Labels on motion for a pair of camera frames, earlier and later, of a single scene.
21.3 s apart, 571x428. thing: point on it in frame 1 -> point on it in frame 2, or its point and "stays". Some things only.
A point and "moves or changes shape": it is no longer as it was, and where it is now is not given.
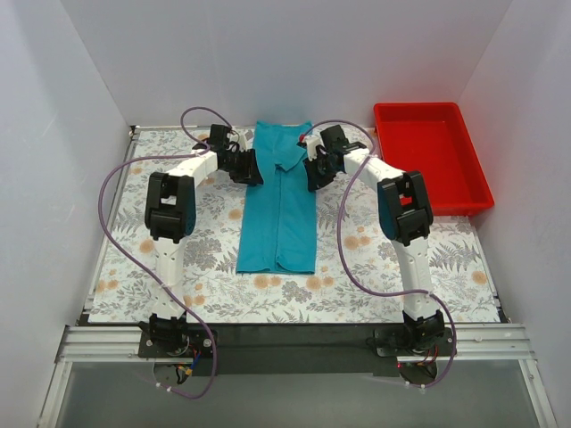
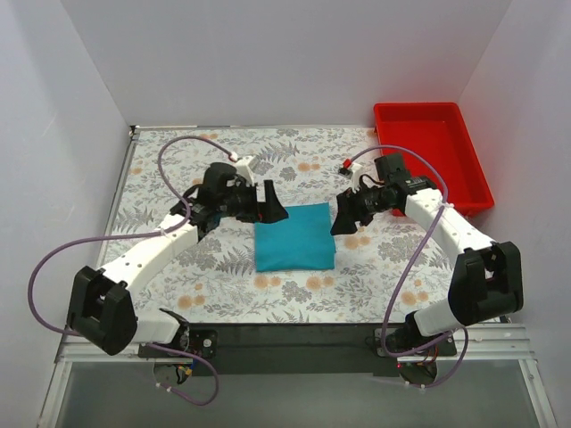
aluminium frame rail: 473,343 stays
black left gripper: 247,165 -> 260,201
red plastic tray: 434,139 stays
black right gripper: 317,168 -> 352,205
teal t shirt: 278,222 moves or changes shape
